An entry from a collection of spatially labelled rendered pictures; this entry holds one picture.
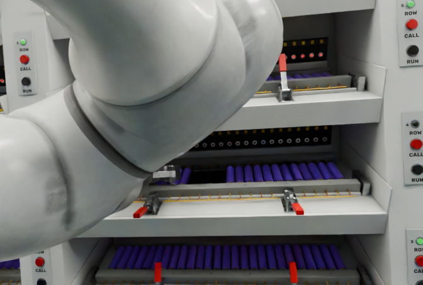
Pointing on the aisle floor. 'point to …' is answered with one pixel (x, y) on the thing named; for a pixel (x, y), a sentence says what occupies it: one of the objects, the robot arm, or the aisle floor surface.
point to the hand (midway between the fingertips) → (160, 172)
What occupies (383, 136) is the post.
